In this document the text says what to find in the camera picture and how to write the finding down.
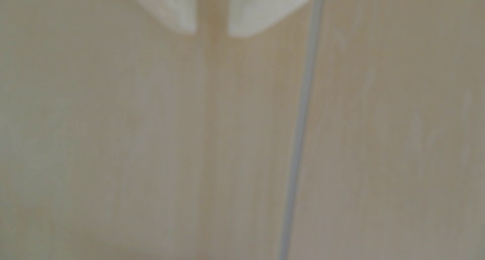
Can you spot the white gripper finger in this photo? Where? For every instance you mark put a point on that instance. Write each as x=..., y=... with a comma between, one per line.
x=174, y=6
x=261, y=8

